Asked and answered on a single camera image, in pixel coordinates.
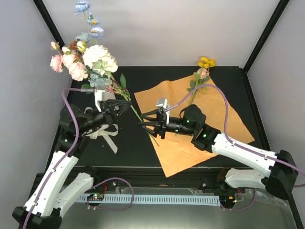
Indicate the left small circuit board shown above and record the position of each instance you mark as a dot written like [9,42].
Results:
[95,197]

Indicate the cream printed ribbon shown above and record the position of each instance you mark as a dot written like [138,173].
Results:
[106,131]

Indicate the light blue peony stem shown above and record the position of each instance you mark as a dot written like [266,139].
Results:
[95,78]

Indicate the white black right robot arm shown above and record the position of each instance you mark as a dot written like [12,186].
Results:
[268,170]

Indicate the blue poppy flower stem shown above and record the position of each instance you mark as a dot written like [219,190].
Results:
[95,31]

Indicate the white peony flower stem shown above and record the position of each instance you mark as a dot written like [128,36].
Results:
[98,57]

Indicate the light blue slotted cable duct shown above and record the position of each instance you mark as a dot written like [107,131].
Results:
[160,199]

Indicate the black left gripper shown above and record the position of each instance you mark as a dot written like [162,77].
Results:
[110,112]

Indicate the coral rose flower stem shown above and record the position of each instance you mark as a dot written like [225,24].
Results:
[73,46]

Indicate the black left frame post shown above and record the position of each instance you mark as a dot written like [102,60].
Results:
[49,21]

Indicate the large pale pink peony stem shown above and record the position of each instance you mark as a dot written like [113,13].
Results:
[71,61]

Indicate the small circuit board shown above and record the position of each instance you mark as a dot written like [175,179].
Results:
[95,197]
[228,199]

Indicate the black right frame post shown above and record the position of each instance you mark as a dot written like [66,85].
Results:
[277,13]

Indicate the pastel artificial flower bunch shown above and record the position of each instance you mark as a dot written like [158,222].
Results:
[202,75]

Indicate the right small circuit board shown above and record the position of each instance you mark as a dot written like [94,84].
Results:
[228,199]

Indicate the pink rose flower stem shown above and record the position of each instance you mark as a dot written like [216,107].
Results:
[56,61]

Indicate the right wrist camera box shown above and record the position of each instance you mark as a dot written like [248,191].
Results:
[162,105]

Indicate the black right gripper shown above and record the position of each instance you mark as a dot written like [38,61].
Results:
[161,119]

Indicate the orange wrapping paper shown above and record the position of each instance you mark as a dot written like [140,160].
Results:
[176,152]

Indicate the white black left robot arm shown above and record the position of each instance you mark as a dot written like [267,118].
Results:
[50,201]

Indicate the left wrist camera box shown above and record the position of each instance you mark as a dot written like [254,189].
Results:
[101,95]

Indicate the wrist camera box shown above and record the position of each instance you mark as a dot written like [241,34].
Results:
[101,95]
[162,105]

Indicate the black frame post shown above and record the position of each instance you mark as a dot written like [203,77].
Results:
[49,21]
[277,13]

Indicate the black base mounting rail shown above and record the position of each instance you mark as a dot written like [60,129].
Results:
[195,177]

